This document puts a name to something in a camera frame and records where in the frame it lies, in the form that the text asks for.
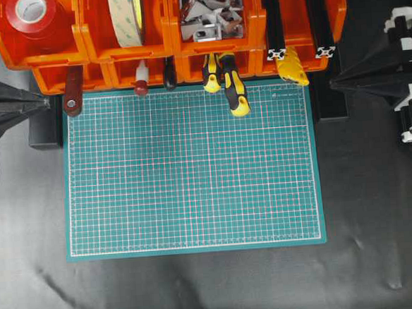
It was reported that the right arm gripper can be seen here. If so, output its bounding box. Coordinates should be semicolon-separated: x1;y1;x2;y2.
329;6;412;143

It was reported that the yellow utility cutter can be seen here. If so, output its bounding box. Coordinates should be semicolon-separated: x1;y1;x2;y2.
276;46;309;86

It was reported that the orange container rack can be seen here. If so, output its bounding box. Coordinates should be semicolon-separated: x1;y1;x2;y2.
0;0;347;95

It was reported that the red tape roll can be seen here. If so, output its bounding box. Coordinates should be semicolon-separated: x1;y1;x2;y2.
4;0;58;40

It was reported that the right black aluminium extrusion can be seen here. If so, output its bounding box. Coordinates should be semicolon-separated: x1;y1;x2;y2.
305;0;336;59

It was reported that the black aluminium extrusion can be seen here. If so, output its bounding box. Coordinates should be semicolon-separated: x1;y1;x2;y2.
262;0;286;61
305;0;336;59

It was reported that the left black aluminium extrusion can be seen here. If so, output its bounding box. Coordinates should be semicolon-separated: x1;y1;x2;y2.
262;0;286;61

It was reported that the white tube with red cap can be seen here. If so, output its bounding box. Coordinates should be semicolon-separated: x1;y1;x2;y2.
133;60;150;96

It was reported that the long yellow-black screwdriver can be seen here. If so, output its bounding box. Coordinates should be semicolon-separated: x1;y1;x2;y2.
219;52;250;117

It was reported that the beige double-sided tape roll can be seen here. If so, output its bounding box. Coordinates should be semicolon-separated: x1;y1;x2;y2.
107;0;144;48

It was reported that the short yellow-black screwdriver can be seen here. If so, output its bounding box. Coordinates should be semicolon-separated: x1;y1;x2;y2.
202;53;221;93

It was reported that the green cutting mat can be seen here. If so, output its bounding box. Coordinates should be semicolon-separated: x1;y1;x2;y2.
63;79;327;262

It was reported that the metal corner brackets pile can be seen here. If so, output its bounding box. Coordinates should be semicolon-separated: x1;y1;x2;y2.
179;0;244;43

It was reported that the black tool handle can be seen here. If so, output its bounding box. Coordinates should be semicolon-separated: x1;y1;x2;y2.
163;56;177;91

